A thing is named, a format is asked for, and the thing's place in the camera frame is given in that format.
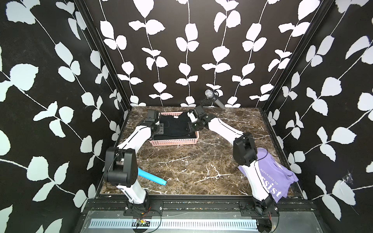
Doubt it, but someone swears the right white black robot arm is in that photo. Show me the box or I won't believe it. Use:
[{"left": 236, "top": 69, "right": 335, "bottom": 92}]
[{"left": 187, "top": 106, "right": 275, "bottom": 216}]

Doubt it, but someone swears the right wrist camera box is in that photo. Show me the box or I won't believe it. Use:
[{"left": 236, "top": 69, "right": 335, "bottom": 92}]
[{"left": 187, "top": 112, "right": 197, "bottom": 122}]

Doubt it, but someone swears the black microphone tripod stand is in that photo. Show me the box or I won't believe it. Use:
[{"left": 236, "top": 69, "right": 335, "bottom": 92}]
[{"left": 195, "top": 100, "right": 211, "bottom": 117}]

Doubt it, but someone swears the grey microphone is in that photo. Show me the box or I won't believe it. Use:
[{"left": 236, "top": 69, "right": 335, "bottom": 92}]
[{"left": 205, "top": 89, "right": 226, "bottom": 110}]

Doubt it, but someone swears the light blue cylinder tube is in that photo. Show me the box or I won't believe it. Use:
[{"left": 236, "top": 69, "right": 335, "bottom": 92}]
[{"left": 138, "top": 168, "right": 167, "bottom": 186}]

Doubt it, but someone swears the pink perforated plastic basket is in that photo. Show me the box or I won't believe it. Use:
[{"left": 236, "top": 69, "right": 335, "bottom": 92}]
[{"left": 149, "top": 112, "right": 200, "bottom": 146}]

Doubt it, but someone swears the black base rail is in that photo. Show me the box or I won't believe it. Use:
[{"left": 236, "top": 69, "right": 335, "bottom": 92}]
[{"left": 83, "top": 194, "right": 317, "bottom": 218}]

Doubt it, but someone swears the white perforated vent strip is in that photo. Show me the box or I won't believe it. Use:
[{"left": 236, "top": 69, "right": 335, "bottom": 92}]
[{"left": 88, "top": 218, "right": 258, "bottom": 231}]

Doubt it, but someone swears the small circuit board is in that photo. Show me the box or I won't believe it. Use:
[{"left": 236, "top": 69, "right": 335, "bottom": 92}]
[{"left": 134, "top": 219, "right": 151, "bottom": 228}]

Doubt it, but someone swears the black t-shirt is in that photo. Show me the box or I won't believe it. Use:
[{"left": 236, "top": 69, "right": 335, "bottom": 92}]
[{"left": 153, "top": 112, "right": 196, "bottom": 140}]

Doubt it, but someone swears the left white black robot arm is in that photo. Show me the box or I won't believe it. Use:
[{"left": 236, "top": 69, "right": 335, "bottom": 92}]
[{"left": 104, "top": 110, "right": 160, "bottom": 209}]

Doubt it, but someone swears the purple t-shirt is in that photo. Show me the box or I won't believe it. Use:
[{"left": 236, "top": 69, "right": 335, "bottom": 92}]
[{"left": 238, "top": 148, "right": 298, "bottom": 203}]

